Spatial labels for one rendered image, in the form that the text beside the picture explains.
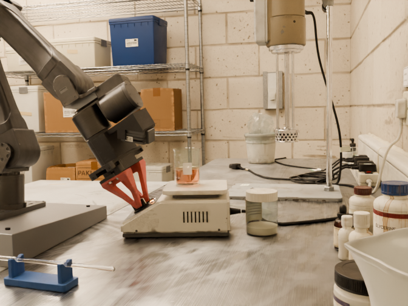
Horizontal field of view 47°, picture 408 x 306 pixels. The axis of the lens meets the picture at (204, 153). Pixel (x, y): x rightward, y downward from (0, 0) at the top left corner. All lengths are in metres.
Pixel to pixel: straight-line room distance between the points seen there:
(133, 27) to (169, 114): 0.62
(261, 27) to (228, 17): 2.15
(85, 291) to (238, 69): 2.80
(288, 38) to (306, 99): 2.07
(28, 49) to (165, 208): 0.39
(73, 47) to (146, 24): 0.52
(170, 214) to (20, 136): 0.32
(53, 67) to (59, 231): 0.30
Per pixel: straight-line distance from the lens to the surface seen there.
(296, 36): 1.23
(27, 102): 3.55
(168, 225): 0.85
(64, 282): 0.66
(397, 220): 0.75
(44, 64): 0.91
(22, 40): 0.95
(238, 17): 3.38
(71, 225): 0.92
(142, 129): 0.80
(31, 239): 0.81
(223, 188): 0.85
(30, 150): 0.95
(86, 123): 0.86
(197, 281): 0.66
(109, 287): 0.66
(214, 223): 0.85
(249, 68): 3.32
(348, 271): 0.49
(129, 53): 3.21
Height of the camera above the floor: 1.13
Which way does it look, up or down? 5 degrees down
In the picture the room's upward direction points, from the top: 1 degrees counter-clockwise
